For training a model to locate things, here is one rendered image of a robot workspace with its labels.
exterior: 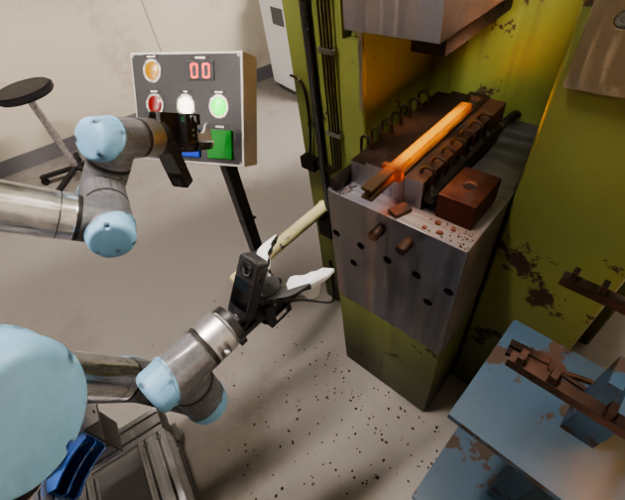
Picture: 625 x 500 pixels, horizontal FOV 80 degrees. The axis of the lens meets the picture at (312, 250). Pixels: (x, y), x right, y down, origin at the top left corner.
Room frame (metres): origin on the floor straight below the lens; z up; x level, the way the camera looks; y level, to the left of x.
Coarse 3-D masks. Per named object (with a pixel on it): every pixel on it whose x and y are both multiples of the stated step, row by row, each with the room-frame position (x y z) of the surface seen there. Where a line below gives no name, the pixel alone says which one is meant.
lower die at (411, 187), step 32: (448, 96) 0.98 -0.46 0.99; (480, 96) 0.93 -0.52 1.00; (416, 128) 0.85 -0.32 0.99; (448, 128) 0.81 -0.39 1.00; (480, 128) 0.80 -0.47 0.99; (352, 160) 0.77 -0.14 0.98; (384, 160) 0.74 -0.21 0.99; (416, 160) 0.70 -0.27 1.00; (448, 160) 0.70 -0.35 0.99; (384, 192) 0.70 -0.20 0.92; (416, 192) 0.63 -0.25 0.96
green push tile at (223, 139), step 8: (216, 136) 0.92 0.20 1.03; (224, 136) 0.91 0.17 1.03; (232, 136) 0.91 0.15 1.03; (216, 144) 0.91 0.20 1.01; (224, 144) 0.90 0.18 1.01; (232, 144) 0.90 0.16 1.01; (208, 152) 0.91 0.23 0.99; (216, 152) 0.90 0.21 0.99; (224, 152) 0.89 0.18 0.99; (232, 152) 0.89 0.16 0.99
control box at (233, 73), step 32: (160, 64) 1.07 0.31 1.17; (192, 64) 1.03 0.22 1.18; (224, 64) 0.99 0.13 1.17; (256, 64) 1.04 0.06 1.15; (160, 96) 1.04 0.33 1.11; (192, 96) 1.00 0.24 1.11; (224, 96) 0.96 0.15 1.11; (256, 96) 1.00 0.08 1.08; (224, 128) 0.93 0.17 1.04; (256, 128) 0.96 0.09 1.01; (192, 160) 0.93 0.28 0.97; (224, 160) 0.89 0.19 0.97; (256, 160) 0.92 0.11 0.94
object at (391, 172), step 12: (456, 108) 0.88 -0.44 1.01; (468, 108) 0.88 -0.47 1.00; (444, 120) 0.83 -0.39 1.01; (456, 120) 0.84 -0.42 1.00; (432, 132) 0.79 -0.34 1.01; (420, 144) 0.75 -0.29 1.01; (408, 156) 0.71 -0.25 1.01; (384, 168) 0.67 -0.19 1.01; (396, 168) 0.66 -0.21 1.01; (372, 180) 0.64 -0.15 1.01; (384, 180) 0.63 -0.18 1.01; (396, 180) 0.66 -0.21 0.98; (372, 192) 0.62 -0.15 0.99
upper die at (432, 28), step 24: (360, 0) 0.74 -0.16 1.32; (384, 0) 0.71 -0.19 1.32; (408, 0) 0.67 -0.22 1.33; (432, 0) 0.64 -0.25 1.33; (456, 0) 0.65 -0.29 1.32; (480, 0) 0.71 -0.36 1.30; (360, 24) 0.74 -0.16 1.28; (384, 24) 0.71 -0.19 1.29; (408, 24) 0.67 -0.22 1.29; (432, 24) 0.64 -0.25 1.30; (456, 24) 0.66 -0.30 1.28
